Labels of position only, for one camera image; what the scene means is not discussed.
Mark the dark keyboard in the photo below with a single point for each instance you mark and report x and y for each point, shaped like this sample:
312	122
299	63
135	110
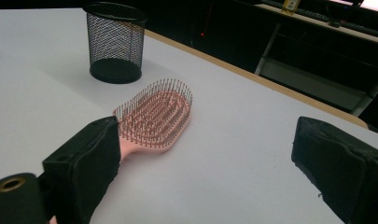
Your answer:
326	17

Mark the yellow tag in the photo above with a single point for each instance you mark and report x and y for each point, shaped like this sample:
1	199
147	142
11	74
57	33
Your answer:
290	6

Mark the white metal shelf rack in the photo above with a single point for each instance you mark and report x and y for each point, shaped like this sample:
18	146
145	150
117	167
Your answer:
317	77

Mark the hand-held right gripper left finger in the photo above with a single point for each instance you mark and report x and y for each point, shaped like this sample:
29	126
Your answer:
81	168

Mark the black mesh pen holder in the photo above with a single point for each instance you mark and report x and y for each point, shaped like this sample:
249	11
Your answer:
115	43

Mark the pink hairbrush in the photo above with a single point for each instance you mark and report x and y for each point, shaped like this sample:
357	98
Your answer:
155	121

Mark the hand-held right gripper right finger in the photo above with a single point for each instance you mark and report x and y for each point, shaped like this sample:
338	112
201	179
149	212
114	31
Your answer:
342	161

